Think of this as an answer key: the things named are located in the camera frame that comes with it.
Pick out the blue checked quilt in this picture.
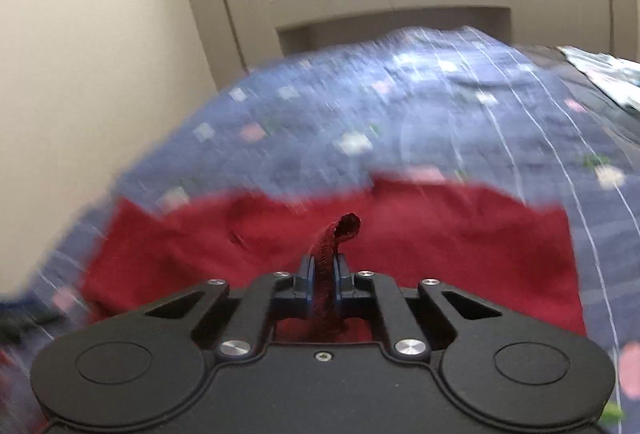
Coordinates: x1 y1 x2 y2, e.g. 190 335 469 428
0 26 640 434

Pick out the light blue patterned cloth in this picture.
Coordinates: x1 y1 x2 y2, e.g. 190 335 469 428
556 46 640 113

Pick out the dark grey quilted bedspread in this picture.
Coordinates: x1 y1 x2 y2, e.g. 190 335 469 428
520 44 640 135

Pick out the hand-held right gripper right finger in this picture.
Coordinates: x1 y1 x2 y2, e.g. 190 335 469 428
332 253 504 362

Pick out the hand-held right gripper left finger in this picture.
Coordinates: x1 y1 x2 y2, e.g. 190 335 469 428
144 255 317 361

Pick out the red knit garment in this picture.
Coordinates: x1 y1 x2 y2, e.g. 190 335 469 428
82 171 587 348

